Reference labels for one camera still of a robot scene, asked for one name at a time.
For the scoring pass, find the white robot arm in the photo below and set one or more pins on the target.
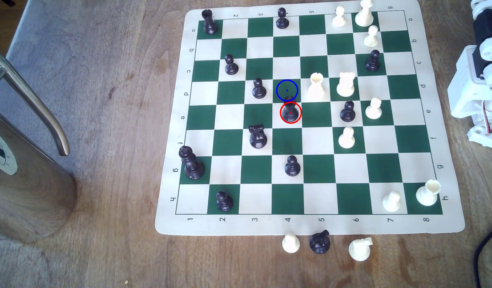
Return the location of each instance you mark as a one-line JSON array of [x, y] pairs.
[[466, 92]]

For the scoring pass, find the white rook bottom right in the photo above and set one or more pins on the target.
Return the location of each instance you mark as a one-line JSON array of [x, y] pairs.
[[427, 195]]

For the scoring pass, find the white chess pawn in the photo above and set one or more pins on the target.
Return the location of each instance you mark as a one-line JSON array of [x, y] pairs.
[[339, 19], [290, 244], [346, 140], [373, 111], [391, 203], [371, 39]]

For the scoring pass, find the black chess pawn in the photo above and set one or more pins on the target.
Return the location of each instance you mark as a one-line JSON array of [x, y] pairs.
[[372, 63], [231, 67], [292, 168], [259, 91], [347, 113], [282, 20], [224, 203]]

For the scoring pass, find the black chess king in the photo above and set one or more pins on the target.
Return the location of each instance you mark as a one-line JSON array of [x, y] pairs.
[[193, 167]]

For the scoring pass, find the white chess knight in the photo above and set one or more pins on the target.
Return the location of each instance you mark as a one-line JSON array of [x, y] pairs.
[[359, 250]]

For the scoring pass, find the black chess rook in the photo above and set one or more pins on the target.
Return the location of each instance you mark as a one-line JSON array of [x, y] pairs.
[[257, 138], [209, 24]]

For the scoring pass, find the green white chess mat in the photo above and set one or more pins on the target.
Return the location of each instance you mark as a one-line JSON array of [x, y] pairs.
[[230, 176]]

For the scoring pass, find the white chess rook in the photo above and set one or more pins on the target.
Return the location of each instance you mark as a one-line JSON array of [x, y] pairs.
[[345, 86]]

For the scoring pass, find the white chess bishop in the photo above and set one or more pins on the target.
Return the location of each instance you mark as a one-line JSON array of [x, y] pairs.
[[316, 88]]

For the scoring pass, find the black chess knight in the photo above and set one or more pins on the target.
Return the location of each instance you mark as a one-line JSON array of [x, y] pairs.
[[320, 244]]

